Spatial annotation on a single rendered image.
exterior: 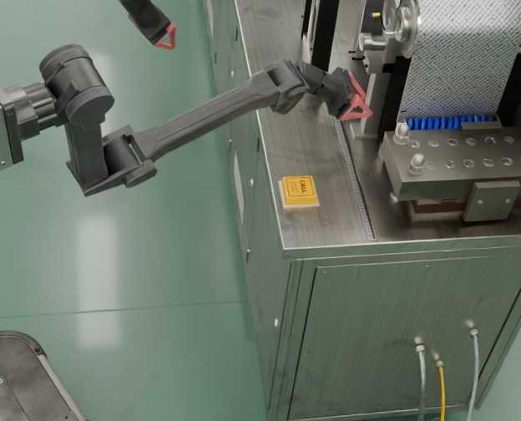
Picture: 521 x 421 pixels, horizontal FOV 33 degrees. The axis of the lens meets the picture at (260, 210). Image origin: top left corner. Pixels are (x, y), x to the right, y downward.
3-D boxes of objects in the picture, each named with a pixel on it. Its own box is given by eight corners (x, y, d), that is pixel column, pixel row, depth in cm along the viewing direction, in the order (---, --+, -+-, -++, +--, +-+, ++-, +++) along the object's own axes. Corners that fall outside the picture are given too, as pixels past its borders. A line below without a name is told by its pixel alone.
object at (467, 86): (396, 121, 204) (412, 57, 190) (493, 117, 207) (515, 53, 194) (397, 122, 204) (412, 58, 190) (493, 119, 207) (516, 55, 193)
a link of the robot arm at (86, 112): (85, 211, 172) (61, 169, 174) (147, 180, 176) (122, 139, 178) (67, 109, 130) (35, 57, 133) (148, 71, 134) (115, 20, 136)
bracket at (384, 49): (347, 126, 220) (367, 24, 197) (372, 125, 221) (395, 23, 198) (351, 140, 216) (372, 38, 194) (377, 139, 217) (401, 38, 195)
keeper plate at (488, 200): (462, 215, 201) (474, 181, 193) (503, 212, 202) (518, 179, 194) (465, 223, 199) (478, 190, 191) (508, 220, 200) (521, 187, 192)
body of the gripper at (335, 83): (336, 119, 194) (309, 106, 190) (326, 88, 200) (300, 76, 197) (354, 98, 190) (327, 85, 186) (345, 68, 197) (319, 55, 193)
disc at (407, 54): (392, 31, 201) (405, -26, 190) (395, 31, 201) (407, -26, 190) (408, 72, 191) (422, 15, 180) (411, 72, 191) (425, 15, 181)
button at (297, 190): (281, 184, 205) (282, 176, 203) (311, 182, 206) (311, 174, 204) (285, 205, 200) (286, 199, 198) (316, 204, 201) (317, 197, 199)
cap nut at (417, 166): (406, 164, 193) (409, 149, 190) (422, 163, 194) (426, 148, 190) (409, 175, 191) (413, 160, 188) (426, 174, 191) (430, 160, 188)
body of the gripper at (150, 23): (150, 2, 210) (136, -18, 204) (173, 24, 205) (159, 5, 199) (130, 20, 210) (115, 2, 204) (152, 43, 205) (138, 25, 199)
